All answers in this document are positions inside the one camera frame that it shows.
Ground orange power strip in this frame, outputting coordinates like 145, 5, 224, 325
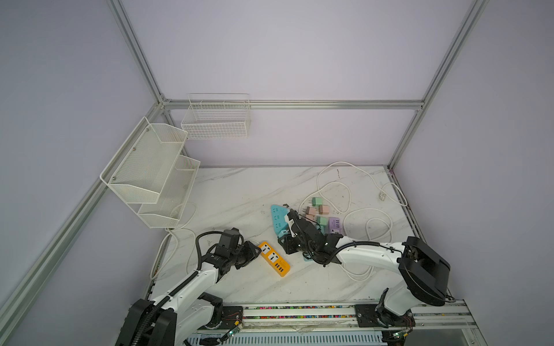
259, 242, 291, 278

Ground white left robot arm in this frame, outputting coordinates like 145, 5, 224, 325
115, 228, 262, 345

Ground black corrugated cable hose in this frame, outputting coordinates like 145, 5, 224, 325
129, 230, 226, 346

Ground white wire basket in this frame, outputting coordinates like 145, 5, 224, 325
181, 93, 251, 140

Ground large white mesh shelf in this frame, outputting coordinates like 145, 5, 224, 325
100, 118, 188, 204

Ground white cable of purple strip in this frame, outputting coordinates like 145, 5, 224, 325
337, 207, 392, 282

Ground small white mesh shelf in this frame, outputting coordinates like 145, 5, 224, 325
138, 155, 201, 229

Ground white cable of blue strip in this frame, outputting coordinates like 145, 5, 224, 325
298, 161, 408, 217

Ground teal triangular power strip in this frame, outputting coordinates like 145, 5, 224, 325
271, 205, 289, 239

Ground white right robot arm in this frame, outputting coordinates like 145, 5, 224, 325
278, 209, 452, 328

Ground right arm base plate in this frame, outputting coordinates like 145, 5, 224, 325
354, 304, 415, 329

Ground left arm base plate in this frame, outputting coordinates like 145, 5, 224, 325
205, 306, 244, 330

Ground purple power strip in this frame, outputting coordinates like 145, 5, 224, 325
328, 217, 344, 235

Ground aluminium front rail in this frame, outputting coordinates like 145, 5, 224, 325
197, 301, 477, 332

